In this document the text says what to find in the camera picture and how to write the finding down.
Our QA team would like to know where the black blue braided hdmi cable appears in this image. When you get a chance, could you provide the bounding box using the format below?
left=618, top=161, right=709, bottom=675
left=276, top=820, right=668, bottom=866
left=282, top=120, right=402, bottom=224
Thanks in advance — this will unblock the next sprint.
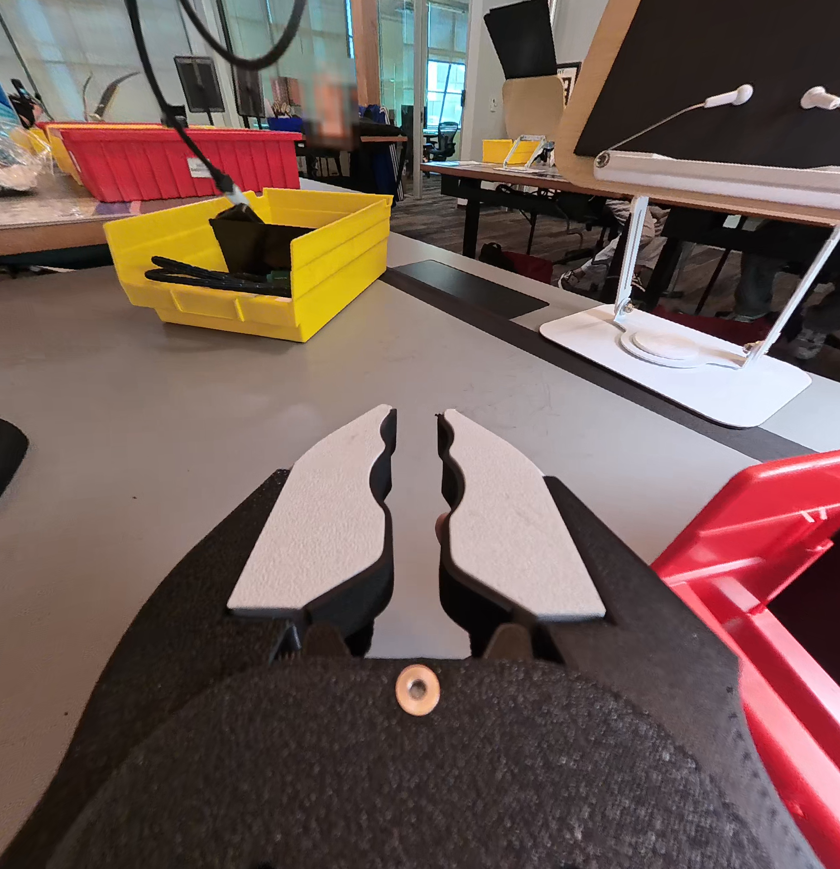
left=151, top=256, right=274, bottom=281
left=144, top=268, right=292, bottom=297

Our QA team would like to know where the black bin divider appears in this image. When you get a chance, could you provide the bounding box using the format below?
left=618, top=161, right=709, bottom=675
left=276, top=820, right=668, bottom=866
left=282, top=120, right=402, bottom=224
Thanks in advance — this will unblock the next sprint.
left=209, top=204, right=319, bottom=276
left=766, top=519, right=840, bottom=687

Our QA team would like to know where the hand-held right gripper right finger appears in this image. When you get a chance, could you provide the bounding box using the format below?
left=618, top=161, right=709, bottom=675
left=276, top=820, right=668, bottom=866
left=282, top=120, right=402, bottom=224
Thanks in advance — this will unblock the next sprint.
left=437, top=407, right=607, bottom=642

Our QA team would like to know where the white folding tablet stand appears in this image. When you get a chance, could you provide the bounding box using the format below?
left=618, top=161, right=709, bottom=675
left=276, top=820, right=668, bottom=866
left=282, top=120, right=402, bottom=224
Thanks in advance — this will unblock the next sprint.
left=540, top=149, right=840, bottom=429
left=504, top=134, right=555, bottom=168

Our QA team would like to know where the red bag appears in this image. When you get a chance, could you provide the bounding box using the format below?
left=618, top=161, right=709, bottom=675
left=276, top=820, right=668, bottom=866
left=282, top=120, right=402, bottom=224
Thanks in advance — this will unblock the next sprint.
left=504, top=251, right=553, bottom=285

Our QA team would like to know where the black round pad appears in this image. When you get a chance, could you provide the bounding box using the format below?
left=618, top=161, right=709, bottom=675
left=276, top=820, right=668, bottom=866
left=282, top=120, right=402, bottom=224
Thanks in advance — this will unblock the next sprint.
left=0, top=416, right=30, bottom=515

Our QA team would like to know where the grey usb hub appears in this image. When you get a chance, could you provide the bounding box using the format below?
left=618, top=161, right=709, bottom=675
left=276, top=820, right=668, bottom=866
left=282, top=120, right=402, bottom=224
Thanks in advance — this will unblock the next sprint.
left=216, top=190, right=266, bottom=225

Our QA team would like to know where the clear plastic bag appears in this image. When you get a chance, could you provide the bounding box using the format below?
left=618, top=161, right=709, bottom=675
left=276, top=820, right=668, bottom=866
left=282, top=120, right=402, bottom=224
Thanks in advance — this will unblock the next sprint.
left=0, top=122, right=42, bottom=198

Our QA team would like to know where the long red plastic bin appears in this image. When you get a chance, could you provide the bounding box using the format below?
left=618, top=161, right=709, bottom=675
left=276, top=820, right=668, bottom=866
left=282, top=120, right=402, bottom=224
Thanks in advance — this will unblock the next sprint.
left=46, top=122, right=304, bottom=203

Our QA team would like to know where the black braided hub cable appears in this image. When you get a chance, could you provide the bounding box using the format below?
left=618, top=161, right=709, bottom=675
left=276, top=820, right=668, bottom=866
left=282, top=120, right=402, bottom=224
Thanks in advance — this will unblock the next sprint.
left=124, top=0, right=308, bottom=205

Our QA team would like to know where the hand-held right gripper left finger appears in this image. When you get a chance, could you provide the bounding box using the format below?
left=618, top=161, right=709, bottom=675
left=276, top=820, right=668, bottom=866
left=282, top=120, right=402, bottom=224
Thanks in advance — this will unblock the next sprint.
left=227, top=404, right=398, bottom=642

